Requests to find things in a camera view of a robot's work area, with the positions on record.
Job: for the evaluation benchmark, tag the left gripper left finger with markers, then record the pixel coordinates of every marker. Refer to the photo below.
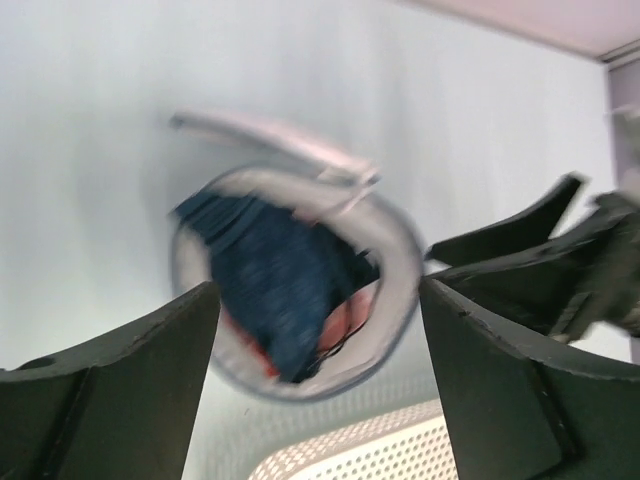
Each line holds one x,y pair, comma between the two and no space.
119,406

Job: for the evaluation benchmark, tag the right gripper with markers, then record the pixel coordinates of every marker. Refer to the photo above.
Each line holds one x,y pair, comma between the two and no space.
555,286

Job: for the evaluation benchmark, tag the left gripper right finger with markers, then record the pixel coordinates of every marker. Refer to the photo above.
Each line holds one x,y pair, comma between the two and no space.
519,405

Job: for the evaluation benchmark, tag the navy blue lace bra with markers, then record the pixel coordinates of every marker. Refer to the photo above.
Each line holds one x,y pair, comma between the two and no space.
279,277

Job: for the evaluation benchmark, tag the white mesh laundry bag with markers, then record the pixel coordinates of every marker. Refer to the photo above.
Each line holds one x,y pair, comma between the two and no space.
321,184

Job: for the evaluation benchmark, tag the white perforated plastic basket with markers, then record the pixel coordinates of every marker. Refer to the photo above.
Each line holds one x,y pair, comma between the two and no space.
407,444

